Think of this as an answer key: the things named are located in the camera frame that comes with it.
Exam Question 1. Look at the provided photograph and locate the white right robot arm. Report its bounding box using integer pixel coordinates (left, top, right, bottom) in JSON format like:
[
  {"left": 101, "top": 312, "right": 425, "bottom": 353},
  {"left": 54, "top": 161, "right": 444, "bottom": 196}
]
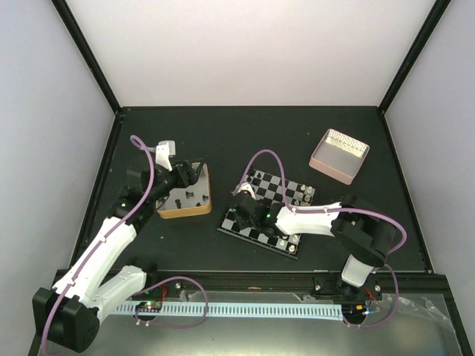
[{"left": 230, "top": 191, "right": 407, "bottom": 299}]

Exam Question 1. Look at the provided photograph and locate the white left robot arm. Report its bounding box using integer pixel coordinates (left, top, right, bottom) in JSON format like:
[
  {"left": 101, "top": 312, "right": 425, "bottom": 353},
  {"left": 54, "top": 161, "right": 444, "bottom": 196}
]
[{"left": 32, "top": 161, "right": 205, "bottom": 352}]

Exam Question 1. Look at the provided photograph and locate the yellow bear tin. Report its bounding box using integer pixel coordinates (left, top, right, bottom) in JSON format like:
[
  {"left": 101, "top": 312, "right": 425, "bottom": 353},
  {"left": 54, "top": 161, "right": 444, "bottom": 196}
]
[{"left": 155, "top": 164, "right": 212, "bottom": 219}]

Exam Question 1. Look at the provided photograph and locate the black white chessboard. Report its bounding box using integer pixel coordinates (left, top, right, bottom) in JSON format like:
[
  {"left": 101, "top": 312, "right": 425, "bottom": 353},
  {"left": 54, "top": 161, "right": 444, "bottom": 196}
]
[{"left": 217, "top": 168, "right": 315, "bottom": 260}]

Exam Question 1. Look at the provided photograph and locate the pink patterned tray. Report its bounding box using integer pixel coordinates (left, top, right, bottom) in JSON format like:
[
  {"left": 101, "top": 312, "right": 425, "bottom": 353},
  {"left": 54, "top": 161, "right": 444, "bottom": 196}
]
[{"left": 309, "top": 128, "right": 370, "bottom": 185}]

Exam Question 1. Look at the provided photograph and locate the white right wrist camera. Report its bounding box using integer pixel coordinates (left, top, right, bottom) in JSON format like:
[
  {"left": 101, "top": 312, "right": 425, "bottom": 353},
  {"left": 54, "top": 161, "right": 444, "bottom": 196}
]
[{"left": 232, "top": 182, "right": 256, "bottom": 200}]

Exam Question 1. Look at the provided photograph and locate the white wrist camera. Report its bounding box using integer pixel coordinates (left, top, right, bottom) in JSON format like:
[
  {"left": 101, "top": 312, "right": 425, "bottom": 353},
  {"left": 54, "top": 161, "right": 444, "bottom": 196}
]
[
  {"left": 232, "top": 182, "right": 256, "bottom": 200},
  {"left": 155, "top": 140, "right": 176, "bottom": 171}
]

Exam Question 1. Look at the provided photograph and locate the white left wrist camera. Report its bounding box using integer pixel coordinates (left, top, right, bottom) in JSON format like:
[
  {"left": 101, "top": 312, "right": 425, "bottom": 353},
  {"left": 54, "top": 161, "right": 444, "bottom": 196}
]
[{"left": 155, "top": 140, "right": 176, "bottom": 171}]

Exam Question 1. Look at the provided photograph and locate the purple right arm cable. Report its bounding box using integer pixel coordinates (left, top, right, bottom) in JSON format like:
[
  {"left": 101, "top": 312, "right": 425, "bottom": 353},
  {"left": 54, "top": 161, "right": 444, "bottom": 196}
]
[{"left": 240, "top": 149, "right": 408, "bottom": 329}]

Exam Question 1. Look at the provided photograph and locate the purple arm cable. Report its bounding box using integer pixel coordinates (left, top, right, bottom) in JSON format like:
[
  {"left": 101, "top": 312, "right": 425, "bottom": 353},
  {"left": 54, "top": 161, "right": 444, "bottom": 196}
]
[
  {"left": 240, "top": 149, "right": 408, "bottom": 329},
  {"left": 39, "top": 135, "right": 208, "bottom": 356}
]

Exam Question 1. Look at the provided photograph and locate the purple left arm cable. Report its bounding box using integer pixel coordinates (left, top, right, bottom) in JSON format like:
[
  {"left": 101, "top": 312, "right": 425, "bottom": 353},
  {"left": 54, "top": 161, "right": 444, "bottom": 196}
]
[{"left": 39, "top": 135, "right": 208, "bottom": 356}]

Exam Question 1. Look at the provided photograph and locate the black front mounting rail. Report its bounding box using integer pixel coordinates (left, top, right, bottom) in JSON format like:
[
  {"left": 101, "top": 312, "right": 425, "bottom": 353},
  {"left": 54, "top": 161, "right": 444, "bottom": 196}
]
[{"left": 145, "top": 270, "right": 451, "bottom": 300}]

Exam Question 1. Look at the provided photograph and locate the light blue slotted rail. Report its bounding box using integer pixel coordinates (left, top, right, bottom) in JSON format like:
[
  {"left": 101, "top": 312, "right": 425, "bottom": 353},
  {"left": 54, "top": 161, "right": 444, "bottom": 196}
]
[{"left": 112, "top": 300, "right": 343, "bottom": 321}]

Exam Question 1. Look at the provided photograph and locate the black corner frame post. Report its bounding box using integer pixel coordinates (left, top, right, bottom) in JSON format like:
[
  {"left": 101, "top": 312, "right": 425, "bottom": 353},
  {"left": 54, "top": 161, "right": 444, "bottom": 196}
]
[{"left": 51, "top": 0, "right": 121, "bottom": 113}]

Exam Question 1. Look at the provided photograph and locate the black right frame post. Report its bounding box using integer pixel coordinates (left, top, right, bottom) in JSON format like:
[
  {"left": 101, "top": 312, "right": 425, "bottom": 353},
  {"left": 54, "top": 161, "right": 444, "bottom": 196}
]
[{"left": 378, "top": 0, "right": 451, "bottom": 114}]

